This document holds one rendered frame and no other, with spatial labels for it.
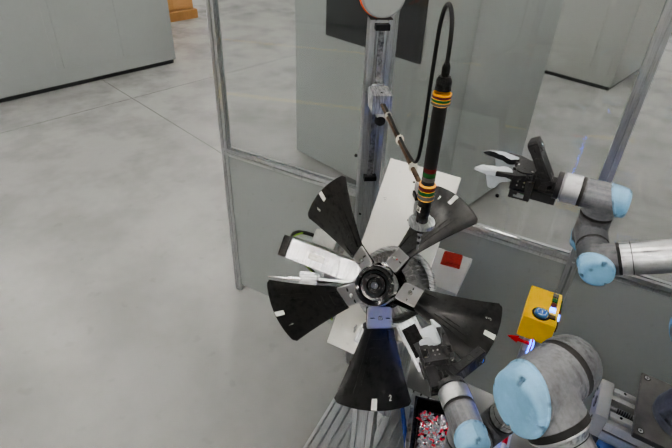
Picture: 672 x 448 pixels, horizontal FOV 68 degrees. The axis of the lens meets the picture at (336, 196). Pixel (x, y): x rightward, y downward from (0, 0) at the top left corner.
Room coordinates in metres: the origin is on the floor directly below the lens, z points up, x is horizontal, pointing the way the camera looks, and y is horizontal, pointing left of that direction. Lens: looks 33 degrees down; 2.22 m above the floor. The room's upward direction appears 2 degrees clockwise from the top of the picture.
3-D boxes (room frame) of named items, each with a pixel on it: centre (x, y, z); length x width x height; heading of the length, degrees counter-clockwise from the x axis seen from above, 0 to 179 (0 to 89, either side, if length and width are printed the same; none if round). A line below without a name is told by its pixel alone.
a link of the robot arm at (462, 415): (0.66, -0.32, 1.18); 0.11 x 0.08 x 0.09; 10
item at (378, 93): (1.68, -0.14, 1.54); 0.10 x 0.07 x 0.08; 8
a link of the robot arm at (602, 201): (1.02, -0.65, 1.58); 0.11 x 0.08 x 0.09; 63
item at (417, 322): (1.06, -0.29, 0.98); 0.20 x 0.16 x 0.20; 153
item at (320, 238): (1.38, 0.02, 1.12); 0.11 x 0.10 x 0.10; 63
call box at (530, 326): (1.16, -0.68, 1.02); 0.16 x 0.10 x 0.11; 153
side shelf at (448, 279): (1.60, -0.38, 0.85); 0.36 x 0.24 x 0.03; 63
